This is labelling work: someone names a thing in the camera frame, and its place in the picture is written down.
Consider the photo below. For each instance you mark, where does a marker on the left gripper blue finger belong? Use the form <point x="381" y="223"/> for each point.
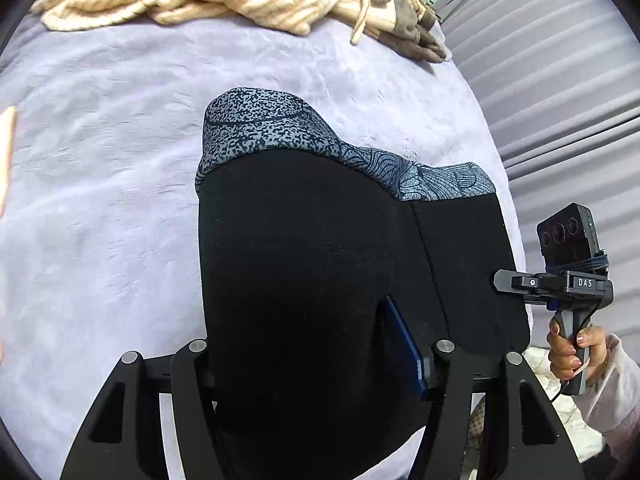
<point x="415" y="368"/>

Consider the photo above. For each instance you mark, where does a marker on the black pants with patterned stripe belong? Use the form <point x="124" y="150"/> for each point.
<point x="304" y="239"/>

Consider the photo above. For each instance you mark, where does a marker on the pink right sleeve forearm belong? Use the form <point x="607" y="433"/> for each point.
<point x="610" y="404"/>

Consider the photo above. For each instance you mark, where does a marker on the person right hand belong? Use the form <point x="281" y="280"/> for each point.
<point x="563" y="354"/>

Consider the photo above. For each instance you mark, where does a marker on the grey window curtain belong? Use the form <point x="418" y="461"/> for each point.
<point x="558" y="83"/>

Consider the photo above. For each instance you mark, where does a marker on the brown grey garment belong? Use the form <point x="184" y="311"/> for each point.
<point x="405" y="26"/>

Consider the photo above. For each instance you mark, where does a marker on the lavender plush bed blanket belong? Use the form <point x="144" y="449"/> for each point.
<point x="99" y="252"/>

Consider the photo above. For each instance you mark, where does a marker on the orange towel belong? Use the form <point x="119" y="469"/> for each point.
<point x="8" y="120"/>

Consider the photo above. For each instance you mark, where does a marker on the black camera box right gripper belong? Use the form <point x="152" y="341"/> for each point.
<point x="569" y="242"/>

